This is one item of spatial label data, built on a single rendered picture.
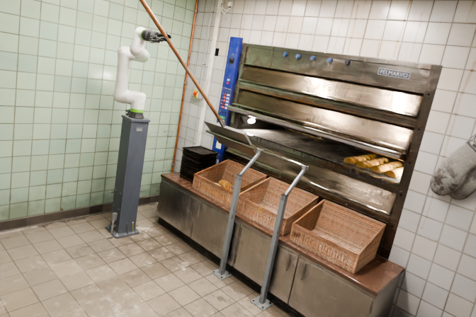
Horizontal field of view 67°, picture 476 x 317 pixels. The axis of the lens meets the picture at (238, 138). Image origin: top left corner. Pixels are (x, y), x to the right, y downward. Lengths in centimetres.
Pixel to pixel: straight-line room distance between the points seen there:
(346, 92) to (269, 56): 91
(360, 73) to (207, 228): 197
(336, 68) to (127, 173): 217
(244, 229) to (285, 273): 50
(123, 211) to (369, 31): 279
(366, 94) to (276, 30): 112
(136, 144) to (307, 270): 192
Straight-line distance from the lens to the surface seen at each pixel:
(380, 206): 309
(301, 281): 297
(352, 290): 277
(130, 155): 359
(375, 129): 307
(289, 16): 360
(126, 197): 374
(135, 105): 353
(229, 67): 394
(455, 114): 291
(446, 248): 304
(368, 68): 313
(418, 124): 296
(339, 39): 327
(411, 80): 301
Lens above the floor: 183
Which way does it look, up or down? 11 degrees down
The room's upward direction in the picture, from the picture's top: 10 degrees clockwise
